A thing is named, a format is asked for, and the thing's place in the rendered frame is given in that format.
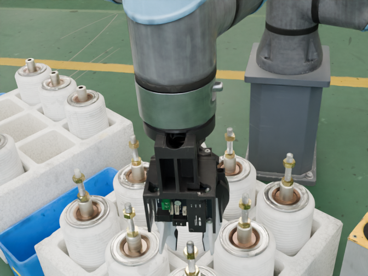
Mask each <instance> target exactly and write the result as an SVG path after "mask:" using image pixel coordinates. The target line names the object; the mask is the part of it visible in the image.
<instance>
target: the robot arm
mask: <svg viewBox="0 0 368 276"><path fill-rule="evenodd" d="M105 1H109V2H112V3H114V4H123V8H124V11H125V13H126V19H127V23H128V31H129V39H130V46H131V54H132V59H133V66H134V73H135V75H134V76H135V87H136V95H137V103H138V108H139V114H140V117H141V118H142V120H143V128H144V131H145V133H146V135H147V136H148V137H149V138H150V139H152V140H153V141H155V144H154V153H155V154H154V155H153V156H152V157H151V160H150V163H149V167H148V168H147V171H146V176H147V177H146V182H145V187H144V190H143V195H142V197H143V204H144V208H145V215H146V222H147V229H148V232H149V233H151V229H152V223H153V218H154V221H155V224H156V226H157V228H158V230H159V233H160V238H159V253H160V254H162V253H163V249H164V246H165V243H166V244H167V245H168V246H169V247H170V248H171V249H172V250H173V251H176V250H177V239H178V230H177V228H176V226H183V227H184V226H187V222H188V231H189V232H191V233H192V232H193V233H203V235H202V242H203V248H204V251H209V249H210V253H211V255H213V254H214V248H215V241H216V239H217V237H218V235H219V231H220V229H221V226H222V217H223V213H224V211H225V209H226V207H227V205H228V203H229V183H228V180H227V178H226V176H225V168H218V167H217V165H219V163H220V157H219V156H217V155H216V154H214V153H213V152H212V147H209V148H204V147H202V146H201V144H202V143H203V142H204V141H205V138H206V137H207V136H209V135H210V134H211V133H212V132H213V130H214V128H215V112H216V106H217V105H216V92H221V91H222V90H223V83H222V82H218V81H215V80H216V72H217V70H216V39H217V37H219V36H220V35H222V34H223V33H225V32H226V31H227V30H229V29H230V28H231V27H233V26H234V25H236V24H237V23H238V22H240V21H241V20H243V19H244V18H245V17H247V16H248V15H251V14H253V13H255V12H257V11H258V10H259V9H260V8H261V7H262V6H263V4H264V2H266V24H265V30H264V33H263V35H262V38H261V41H260V43H259V45H258V48H257V52H256V62H257V64H258V65H259V66H260V67H261V68H262V69H264V70H266V71H268V72H272V73H276V74H282V75H301V74H306V73H310V72H313V71H315V70H317V69H318V68H319V67H320V66H321V64H322V60H323V50H322V47H321V42H320V37H319V33H318V26H319V24H323V25H330V26H337V27H343V28H349V29H354V30H360V31H361V32H365V31H368V0H105ZM148 205H149V211H148ZM153 211H154V216H153Z"/></svg>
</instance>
